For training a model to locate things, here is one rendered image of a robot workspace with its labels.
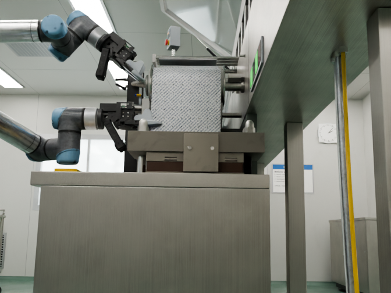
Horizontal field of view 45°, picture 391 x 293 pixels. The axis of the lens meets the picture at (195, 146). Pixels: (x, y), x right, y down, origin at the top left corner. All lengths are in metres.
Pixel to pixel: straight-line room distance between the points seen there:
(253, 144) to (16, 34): 0.86
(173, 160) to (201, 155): 0.09
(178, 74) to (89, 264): 0.71
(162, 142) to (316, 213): 6.04
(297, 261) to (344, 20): 0.98
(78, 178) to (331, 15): 0.79
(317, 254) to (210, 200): 6.07
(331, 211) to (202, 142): 6.10
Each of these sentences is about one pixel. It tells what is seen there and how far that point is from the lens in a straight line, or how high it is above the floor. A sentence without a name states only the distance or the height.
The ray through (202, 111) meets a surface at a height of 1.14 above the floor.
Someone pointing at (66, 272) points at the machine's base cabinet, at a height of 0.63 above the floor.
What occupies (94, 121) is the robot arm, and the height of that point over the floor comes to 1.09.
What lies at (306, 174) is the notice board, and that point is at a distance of 7.34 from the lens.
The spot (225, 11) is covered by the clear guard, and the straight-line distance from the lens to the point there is 2.25.
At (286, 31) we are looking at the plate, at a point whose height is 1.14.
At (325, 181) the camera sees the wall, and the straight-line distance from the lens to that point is 7.40.
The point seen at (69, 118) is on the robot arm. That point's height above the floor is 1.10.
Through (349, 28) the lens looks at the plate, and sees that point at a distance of 1.01.
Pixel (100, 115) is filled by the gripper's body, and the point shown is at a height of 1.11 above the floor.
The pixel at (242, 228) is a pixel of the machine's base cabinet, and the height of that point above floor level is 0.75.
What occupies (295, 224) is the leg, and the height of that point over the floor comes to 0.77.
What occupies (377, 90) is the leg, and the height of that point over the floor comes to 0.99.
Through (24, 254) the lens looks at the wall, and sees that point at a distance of 7.58.
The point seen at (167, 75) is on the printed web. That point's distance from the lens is 1.65.
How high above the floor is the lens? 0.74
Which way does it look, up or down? 10 degrees up
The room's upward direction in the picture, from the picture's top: 1 degrees clockwise
